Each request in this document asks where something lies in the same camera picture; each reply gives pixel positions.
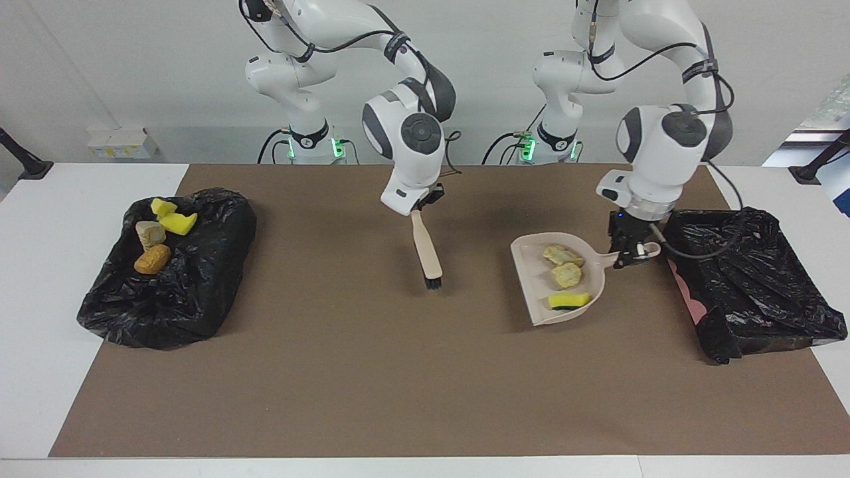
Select orange-brown sponge chunk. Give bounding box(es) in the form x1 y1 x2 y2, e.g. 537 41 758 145
133 244 172 275

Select pale blue board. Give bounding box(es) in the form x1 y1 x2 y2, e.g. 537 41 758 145
815 154 850 218

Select black base power cable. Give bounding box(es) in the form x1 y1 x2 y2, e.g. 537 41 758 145
481 131 530 165
257 129 291 165

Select beige angular foam chunk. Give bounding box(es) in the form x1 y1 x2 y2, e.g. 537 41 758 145
135 220 167 252

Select brown table mat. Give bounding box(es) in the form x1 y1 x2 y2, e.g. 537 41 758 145
48 163 850 459

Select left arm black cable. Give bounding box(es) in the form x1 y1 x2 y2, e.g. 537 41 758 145
588 0 746 261

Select black bag lined bin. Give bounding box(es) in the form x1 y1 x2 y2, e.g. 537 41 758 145
76 188 258 351

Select pink bin with black bag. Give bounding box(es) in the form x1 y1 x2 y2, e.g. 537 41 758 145
659 206 849 364

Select beige jagged foam chunk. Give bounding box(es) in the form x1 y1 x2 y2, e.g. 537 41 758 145
543 245 585 268

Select beige plastic dustpan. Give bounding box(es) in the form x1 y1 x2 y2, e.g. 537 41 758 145
510 232 663 327

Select notched yellow sponge piece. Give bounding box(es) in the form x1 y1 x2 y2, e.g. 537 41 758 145
159 212 199 236

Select rounded yellow sponge chunk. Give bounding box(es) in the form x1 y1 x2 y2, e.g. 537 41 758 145
548 292 592 311

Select beige rounded foam chunk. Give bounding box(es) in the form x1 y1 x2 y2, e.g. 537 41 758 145
551 262 583 289

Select white background desk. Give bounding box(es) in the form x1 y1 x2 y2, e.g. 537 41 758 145
762 126 850 167

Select beige brush with black bristles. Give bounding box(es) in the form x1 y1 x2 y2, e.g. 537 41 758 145
410 209 444 289

